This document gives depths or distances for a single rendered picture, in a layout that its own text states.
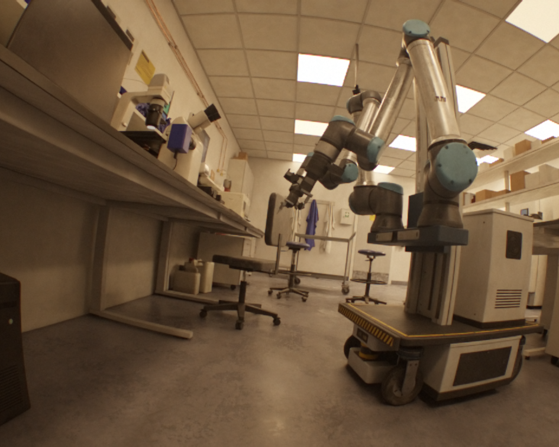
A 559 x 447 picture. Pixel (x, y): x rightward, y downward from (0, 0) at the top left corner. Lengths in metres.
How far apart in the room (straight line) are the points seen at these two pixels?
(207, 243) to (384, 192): 2.59
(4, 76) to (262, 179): 6.90
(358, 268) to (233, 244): 4.06
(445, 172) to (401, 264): 6.55
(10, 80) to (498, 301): 1.60
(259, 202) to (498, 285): 6.20
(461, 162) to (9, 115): 1.09
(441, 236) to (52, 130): 1.12
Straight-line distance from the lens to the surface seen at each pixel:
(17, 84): 0.44
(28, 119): 0.50
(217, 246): 3.67
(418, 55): 1.25
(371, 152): 1.03
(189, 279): 3.02
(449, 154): 1.01
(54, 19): 0.98
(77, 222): 1.83
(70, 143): 0.56
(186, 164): 1.16
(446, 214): 1.15
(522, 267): 1.56
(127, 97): 1.48
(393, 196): 1.57
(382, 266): 7.25
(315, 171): 1.03
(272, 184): 7.10
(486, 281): 1.38
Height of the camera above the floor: 0.58
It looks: 5 degrees up
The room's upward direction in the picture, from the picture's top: 7 degrees clockwise
